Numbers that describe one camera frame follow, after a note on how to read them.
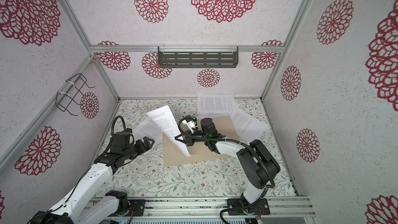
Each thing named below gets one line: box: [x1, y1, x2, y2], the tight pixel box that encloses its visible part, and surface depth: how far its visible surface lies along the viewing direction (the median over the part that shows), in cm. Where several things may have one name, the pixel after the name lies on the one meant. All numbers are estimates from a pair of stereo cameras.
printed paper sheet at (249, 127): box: [230, 108, 270, 142], surface depth 108 cm
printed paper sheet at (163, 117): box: [145, 105, 191, 158], surface depth 80 cm
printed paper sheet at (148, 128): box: [132, 116, 163, 144], surface depth 105 cm
